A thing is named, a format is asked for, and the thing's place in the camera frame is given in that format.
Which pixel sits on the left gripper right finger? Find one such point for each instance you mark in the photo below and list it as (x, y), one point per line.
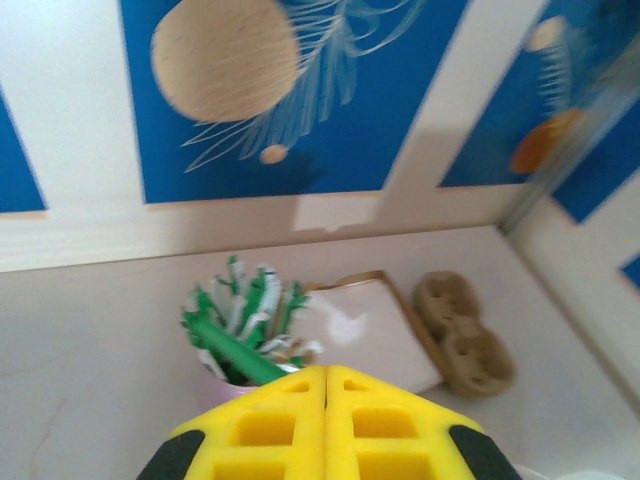
(345, 450)

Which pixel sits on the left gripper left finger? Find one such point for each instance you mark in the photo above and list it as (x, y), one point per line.
(305, 450)

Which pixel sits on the pink holder cup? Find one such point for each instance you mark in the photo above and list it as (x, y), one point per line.
(220, 395)

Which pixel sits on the white stick sachet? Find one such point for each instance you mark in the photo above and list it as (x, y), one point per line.
(225, 295)
(300, 345)

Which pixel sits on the white napkin stack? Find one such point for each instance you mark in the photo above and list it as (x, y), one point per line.
(370, 340)

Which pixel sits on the green stick sachet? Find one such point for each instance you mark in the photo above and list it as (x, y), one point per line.
(235, 350)
(262, 300)

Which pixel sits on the brown cardboard napkin box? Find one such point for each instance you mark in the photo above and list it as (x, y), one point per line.
(415, 330)

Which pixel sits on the brown pulp cup carrier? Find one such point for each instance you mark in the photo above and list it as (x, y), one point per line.
(470, 350)

